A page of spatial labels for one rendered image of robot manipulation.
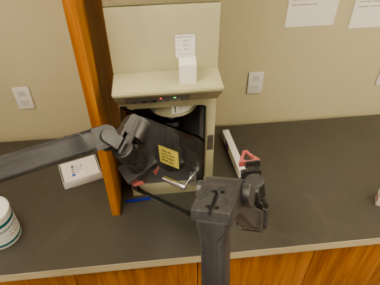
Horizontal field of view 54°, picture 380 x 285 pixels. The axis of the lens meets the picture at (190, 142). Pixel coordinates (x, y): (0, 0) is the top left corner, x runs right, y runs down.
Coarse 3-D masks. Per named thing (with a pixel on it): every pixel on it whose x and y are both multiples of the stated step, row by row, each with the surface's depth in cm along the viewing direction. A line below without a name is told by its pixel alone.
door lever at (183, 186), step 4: (164, 176) 122; (188, 176) 122; (164, 180) 122; (168, 180) 121; (172, 180) 120; (188, 180) 121; (192, 180) 122; (172, 184) 120; (176, 184) 119; (180, 184) 119; (184, 184) 119; (180, 188) 119; (184, 188) 119
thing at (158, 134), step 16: (128, 112) 119; (160, 128) 115; (176, 128) 112; (144, 144) 124; (160, 144) 120; (176, 144) 115; (192, 144) 111; (192, 160) 116; (160, 176) 131; (176, 176) 126; (192, 176) 121; (144, 192) 143; (160, 192) 137; (176, 192) 131; (192, 192) 126; (176, 208) 137
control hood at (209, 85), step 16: (128, 80) 109; (144, 80) 109; (160, 80) 109; (176, 80) 109; (208, 80) 109; (112, 96) 105; (128, 96) 105; (144, 96) 106; (160, 96) 108; (192, 96) 113; (208, 96) 115
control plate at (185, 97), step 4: (168, 96) 109; (172, 96) 109; (176, 96) 110; (180, 96) 110; (184, 96) 111; (188, 96) 111; (128, 100) 110; (132, 100) 110; (136, 100) 111; (140, 100) 112; (144, 100) 112; (148, 100) 113; (152, 100) 113; (160, 100) 114; (168, 100) 115; (172, 100) 116; (176, 100) 117; (180, 100) 117
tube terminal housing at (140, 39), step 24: (120, 24) 103; (144, 24) 103; (168, 24) 104; (192, 24) 105; (216, 24) 106; (120, 48) 107; (144, 48) 108; (168, 48) 109; (216, 48) 111; (120, 72) 113
